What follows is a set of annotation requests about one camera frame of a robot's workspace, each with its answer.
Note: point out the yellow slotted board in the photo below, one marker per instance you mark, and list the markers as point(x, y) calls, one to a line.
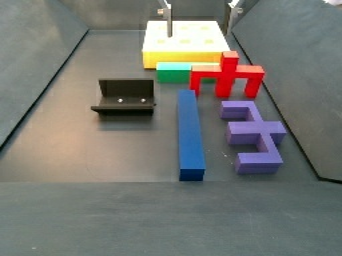
point(196, 42)

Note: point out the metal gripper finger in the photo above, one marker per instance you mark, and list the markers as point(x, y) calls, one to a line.
point(166, 12)
point(234, 7)

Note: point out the black angle bracket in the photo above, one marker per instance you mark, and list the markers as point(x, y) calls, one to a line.
point(125, 95)

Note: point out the green long block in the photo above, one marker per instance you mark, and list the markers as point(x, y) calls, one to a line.
point(175, 72)

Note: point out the red branched block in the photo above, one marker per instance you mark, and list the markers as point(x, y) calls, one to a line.
point(226, 72)

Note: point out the blue long block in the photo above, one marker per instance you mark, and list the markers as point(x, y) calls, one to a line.
point(191, 155)

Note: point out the purple branched block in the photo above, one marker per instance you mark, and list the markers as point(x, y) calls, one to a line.
point(247, 129)

